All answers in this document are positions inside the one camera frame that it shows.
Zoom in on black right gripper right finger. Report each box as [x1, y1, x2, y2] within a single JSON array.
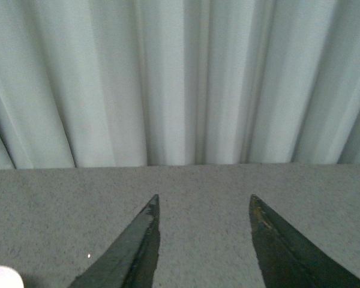
[[249, 194, 360, 287]]

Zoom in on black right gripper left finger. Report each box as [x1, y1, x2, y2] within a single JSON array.
[[70, 194, 160, 287]]

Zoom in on light pink bowl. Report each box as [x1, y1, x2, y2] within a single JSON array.
[[0, 266, 24, 288]]

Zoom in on white curtain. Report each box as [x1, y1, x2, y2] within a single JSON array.
[[0, 1, 360, 169]]

